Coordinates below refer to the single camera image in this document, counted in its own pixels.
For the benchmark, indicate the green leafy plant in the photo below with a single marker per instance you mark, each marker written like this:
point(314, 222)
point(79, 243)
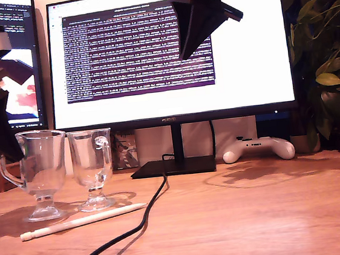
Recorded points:
point(329, 78)

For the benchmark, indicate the large black Huawei monitor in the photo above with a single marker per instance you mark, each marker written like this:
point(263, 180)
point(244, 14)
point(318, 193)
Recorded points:
point(242, 65)

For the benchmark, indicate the black monitor showing code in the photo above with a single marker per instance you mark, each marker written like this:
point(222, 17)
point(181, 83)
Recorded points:
point(19, 21)

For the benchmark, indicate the white pen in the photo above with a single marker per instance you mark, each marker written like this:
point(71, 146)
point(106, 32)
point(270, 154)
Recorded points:
point(82, 221)

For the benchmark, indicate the white game controller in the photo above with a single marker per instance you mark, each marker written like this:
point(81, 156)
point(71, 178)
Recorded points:
point(285, 150)

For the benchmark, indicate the pale plant pot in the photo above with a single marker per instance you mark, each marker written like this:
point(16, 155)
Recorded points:
point(304, 145)

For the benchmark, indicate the small footed glass cup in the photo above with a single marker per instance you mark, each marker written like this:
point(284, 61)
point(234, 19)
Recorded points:
point(45, 212)
point(96, 203)

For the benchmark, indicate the patterned grey picture box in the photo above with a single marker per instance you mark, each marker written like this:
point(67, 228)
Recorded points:
point(127, 153)

